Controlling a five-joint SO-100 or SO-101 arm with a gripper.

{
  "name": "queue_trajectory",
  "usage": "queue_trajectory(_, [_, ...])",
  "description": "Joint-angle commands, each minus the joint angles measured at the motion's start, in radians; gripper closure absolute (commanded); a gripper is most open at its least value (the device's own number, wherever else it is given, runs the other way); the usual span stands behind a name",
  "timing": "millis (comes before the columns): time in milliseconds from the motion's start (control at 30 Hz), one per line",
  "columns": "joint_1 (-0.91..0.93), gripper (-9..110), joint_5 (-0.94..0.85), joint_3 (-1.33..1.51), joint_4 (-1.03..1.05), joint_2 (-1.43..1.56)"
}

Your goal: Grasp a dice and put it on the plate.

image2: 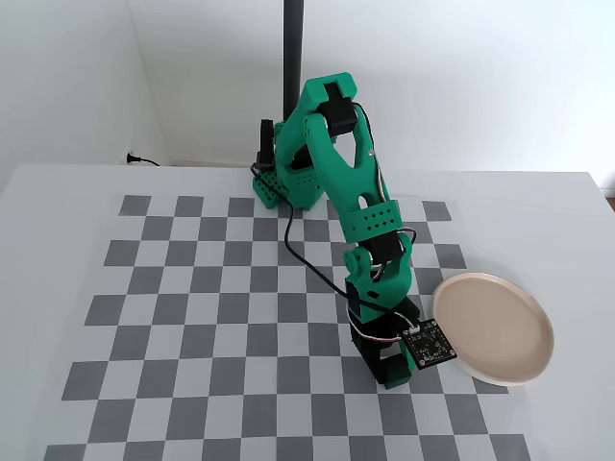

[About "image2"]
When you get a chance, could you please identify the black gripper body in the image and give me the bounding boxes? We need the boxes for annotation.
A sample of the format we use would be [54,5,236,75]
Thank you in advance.
[350,300,422,359]

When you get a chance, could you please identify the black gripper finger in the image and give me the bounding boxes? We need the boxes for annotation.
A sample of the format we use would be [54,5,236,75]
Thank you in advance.
[357,345,410,386]

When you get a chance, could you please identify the green perforated robot base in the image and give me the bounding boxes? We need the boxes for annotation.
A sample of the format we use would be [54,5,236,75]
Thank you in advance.
[252,162,328,211]

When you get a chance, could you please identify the beige round plate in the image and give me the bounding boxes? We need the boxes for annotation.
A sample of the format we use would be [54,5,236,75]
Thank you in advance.
[430,271,555,387]

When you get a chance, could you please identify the grey white checkerboard mat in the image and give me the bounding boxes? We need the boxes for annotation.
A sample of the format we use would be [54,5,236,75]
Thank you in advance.
[43,194,533,461]

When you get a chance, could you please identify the black vertical pole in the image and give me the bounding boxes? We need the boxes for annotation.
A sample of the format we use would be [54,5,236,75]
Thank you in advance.
[282,0,306,119]

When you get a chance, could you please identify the white servo wire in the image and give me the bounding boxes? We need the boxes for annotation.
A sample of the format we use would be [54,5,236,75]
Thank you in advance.
[354,314,409,345]

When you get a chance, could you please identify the black camera circuit board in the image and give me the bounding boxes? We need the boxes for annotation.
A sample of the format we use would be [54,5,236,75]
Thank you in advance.
[401,318,458,372]

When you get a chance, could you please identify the black wall plug cable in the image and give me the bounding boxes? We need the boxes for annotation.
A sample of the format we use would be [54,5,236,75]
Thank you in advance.
[125,152,162,168]

